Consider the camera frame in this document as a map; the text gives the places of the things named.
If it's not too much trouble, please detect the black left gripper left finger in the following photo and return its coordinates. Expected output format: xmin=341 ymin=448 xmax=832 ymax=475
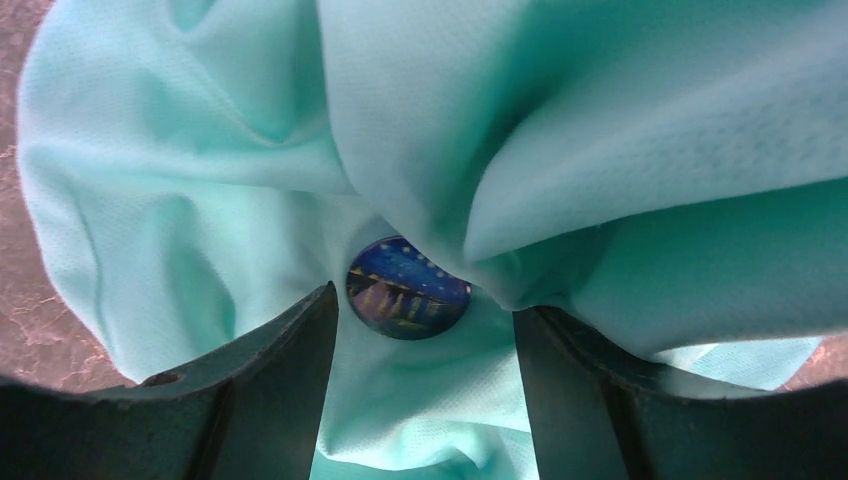
xmin=1 ymin=284 xmax=338 ymax=479

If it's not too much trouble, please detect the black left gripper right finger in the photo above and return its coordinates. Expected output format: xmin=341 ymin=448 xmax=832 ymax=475
xmin=513 ymin=307 xmax=847 ymax=479

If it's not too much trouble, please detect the blue starry round brooch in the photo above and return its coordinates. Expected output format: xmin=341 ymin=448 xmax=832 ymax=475
xmin=345 ymin=236 xmax=472 ymax=341

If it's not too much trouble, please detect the mint green garment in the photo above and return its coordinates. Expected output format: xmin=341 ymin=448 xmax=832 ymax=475
xmin=17 ymin=1 xmax=847 ymax=479

